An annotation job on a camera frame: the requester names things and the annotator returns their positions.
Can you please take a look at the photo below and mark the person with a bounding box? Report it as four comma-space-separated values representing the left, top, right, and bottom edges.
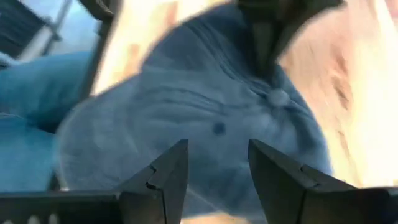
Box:
0, 51, 94, 192

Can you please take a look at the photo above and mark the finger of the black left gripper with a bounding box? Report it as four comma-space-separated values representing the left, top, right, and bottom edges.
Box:
264, 0, 345, 82
238, 0, 265, 78

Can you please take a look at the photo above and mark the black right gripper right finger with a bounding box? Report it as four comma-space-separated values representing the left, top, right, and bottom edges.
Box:
248, 139, 398, 224

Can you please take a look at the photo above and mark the black aluminium table frame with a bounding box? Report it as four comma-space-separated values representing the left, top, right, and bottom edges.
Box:
77, 0, 124, 101

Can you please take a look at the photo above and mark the blue cotton baseball cap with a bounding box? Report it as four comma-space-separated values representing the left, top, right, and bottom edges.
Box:
54, 2, 335, 219

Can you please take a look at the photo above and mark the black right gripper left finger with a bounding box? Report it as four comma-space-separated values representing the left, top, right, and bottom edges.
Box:
0, 139, 190, 224

